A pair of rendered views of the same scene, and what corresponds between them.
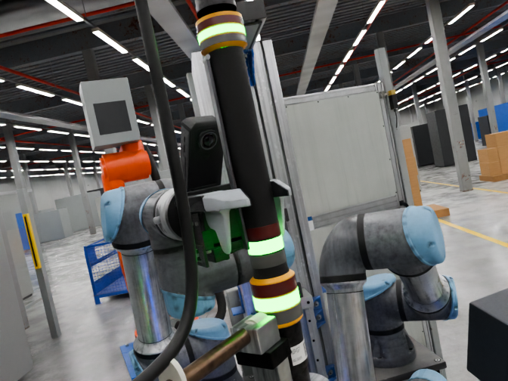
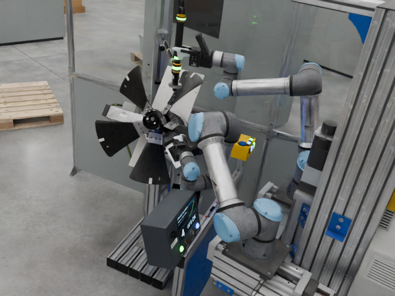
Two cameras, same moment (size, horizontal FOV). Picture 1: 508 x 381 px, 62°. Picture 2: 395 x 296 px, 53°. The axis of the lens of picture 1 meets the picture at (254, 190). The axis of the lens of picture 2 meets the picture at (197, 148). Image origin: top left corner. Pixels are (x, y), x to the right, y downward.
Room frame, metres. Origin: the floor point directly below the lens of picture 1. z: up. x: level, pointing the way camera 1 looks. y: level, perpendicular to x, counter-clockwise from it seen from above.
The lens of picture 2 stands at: (1.71, -1.45, 2.19)
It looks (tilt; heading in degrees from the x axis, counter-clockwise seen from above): 30 degrees down; 128
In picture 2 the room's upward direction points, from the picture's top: 7 degrees clockwise
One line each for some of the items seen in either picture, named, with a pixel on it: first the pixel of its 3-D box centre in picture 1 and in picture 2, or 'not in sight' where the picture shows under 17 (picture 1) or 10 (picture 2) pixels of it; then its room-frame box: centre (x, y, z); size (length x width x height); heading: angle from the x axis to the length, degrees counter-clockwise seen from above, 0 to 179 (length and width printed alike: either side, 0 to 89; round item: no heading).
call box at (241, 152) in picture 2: not in sight; (243, 148); (0.65, 0.39, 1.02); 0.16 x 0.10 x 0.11; 108
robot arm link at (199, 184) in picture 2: not in sight; (191, 184); (0.75, -0.21, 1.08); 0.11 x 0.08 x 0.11; 66
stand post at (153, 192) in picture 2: not in sight; (152, 209); (0.23, 0.06, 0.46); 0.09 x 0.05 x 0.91; 18
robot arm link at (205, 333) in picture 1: (207, 345); (308, 167); (1.13, 0.21, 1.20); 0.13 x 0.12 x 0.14; 114
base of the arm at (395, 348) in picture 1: (385, 339); (260, 239); (1.20, -0.29, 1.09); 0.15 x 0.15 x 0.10
